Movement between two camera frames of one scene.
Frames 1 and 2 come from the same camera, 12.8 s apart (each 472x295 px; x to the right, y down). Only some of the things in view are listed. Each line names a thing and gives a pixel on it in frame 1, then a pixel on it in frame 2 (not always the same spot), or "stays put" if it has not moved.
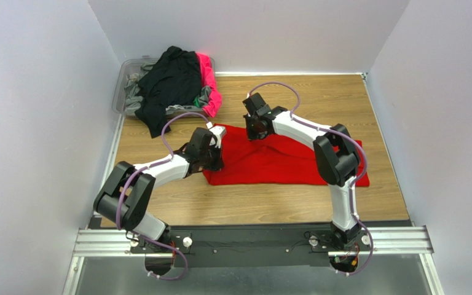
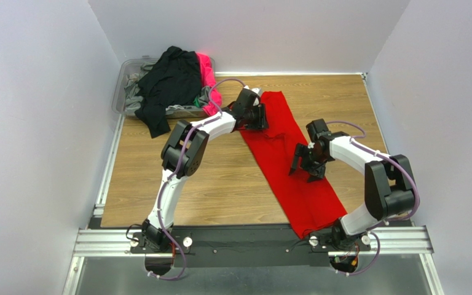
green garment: [196, 102] stays put
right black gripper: [253, 133] to [309, 159]
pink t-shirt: [213, 108] stays put
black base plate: [247, 246] stays put
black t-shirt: [174, 80] stays put
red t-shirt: [278, 159] to [313, 205]
